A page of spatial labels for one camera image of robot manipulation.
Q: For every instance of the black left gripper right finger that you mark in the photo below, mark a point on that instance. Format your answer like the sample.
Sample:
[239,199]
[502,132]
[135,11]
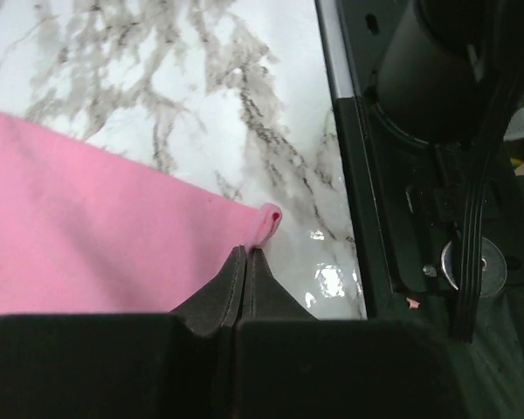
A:
[264,298]

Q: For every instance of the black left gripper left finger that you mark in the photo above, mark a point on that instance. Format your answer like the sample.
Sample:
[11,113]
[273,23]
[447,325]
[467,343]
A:
[217,303]

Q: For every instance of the pink t shirt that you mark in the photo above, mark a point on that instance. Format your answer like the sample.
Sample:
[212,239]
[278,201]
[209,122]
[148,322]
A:
[86,231]

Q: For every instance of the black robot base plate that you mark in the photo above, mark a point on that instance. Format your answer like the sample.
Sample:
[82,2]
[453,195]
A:
[409,368]

